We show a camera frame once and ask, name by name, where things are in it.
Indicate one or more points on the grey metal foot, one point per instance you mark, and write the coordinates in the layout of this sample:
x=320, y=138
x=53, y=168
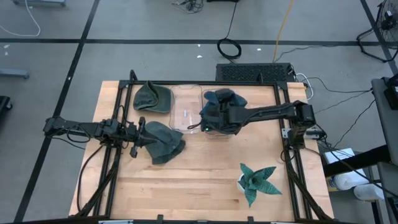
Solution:
x=14, y=73

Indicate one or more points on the green snake plant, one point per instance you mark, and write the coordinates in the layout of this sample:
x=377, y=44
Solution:
x=258, y=183

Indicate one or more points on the black device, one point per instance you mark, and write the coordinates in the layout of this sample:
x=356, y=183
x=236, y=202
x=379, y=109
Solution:
x=392, y=93

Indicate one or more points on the dark green fabric hat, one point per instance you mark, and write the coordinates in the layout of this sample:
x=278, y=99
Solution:
x=152, y=98
x=164, y=141

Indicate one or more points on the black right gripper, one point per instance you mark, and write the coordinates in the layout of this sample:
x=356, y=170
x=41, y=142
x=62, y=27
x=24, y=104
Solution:
x=222, y=118

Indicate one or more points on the black floor object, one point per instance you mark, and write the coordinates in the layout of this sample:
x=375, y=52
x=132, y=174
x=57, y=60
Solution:
x=3, y=105

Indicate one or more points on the black computer case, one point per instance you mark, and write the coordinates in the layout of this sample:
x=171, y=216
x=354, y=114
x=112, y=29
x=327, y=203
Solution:
x=255, y=73

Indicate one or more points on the grey desk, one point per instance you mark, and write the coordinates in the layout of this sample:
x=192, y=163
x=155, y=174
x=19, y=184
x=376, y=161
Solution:
x=385, y=124

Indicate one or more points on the white round plant pot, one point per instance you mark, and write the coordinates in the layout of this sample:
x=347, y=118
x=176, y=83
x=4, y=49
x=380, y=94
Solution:
x=239, y=185

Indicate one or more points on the black standing fan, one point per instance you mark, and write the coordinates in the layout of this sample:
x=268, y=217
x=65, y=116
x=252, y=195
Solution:
x=388, y=15

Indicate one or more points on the black metal table frame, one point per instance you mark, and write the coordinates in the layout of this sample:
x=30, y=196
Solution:
x=202, y=83

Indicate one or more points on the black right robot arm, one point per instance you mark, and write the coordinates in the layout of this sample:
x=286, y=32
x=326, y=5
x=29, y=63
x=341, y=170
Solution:
x=267, y=113

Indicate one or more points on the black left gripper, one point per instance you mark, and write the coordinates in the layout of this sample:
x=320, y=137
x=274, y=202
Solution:
x=129, y=133

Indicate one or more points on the grey cart base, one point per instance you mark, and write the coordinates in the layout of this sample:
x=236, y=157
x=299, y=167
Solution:
x=37, y=2

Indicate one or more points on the white box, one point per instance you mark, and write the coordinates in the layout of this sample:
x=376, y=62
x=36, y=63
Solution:
x=337, y=155

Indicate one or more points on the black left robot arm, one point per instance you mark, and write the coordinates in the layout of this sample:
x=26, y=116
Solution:
x=62, y=126

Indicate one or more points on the clear plastic bin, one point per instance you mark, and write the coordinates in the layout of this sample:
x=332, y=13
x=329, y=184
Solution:
x=185, y=102
x=242, y=124

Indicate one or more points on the black metal beam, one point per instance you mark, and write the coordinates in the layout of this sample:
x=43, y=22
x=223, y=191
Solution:
x=357, y=161

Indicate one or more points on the white paper towel roll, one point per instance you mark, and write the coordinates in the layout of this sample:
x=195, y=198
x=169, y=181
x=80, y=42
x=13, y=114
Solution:
x=351, y=180
x=370, y=192

